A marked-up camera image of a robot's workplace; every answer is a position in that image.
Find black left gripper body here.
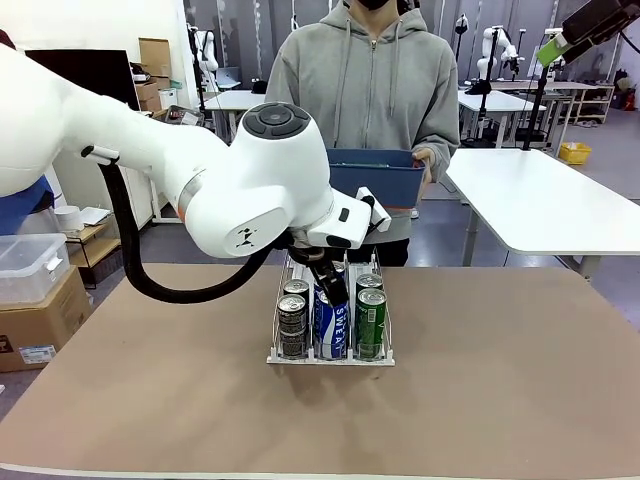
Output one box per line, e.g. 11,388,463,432
287,232,336,282

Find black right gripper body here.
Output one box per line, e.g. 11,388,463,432
560,0,640,65

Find blue plastic bin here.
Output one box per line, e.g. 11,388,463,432
325,147,434,211

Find person left forearm grey sleeve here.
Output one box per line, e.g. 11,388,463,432
422,127,461,184

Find person left hand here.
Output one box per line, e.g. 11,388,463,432
410,147,435,184

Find black coffee can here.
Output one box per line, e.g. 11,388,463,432
277,294,310,360
283,278,311,301

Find green cider can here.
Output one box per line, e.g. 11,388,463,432
355,287,389,362
355,272,385,294

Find long wooden shelf desk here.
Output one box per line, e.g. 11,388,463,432
492,79,617,127

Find black tripod stand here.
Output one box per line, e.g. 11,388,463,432
522,59,552,152

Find yellow plastic basket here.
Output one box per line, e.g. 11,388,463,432
558,142,593,166

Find large white table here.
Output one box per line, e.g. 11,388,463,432
443,148,640,279

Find small white table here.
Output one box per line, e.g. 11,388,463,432
203,89,272,147

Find person in grey hoodie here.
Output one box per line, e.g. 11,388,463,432
263,0,461,269

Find white cabinet wooden top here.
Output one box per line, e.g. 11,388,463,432
119,164,172,236

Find clear tray with items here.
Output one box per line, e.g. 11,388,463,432
164,104,206,129

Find grey laptop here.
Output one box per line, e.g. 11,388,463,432
214,66,242,91

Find white paper roll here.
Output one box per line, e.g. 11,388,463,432
53,205,85,234

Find stacked cardboard boxes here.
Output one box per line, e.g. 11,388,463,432
130,37,173,114

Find brown cardboard box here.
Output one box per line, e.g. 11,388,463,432
0,264,94,374

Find black computer monitor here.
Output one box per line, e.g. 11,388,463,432
24,48,142,111

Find clear plastic storage box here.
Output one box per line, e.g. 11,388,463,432
0,233,72,306

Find blue cloth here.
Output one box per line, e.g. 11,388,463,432
0,179,54,236

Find white wire can dispenser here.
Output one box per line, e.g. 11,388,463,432
266,244,400,368

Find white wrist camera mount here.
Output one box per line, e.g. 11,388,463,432
356,186,393,234

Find black wire wooden shelf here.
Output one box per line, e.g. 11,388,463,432
64,208,126,289

